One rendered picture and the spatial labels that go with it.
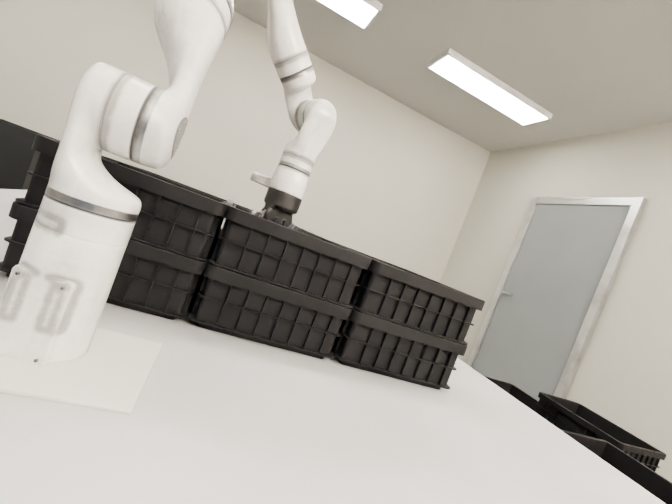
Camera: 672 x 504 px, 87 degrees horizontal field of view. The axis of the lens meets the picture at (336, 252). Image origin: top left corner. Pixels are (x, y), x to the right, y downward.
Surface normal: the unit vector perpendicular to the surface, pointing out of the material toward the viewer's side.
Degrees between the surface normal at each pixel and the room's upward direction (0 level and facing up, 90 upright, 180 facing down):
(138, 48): 90
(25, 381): 1
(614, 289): 90
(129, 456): 0
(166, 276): 90
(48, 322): 89
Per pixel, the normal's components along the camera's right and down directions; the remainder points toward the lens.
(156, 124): 0.49, 0.17
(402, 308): 0.27, 0.14
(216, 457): 0.36, -0.93
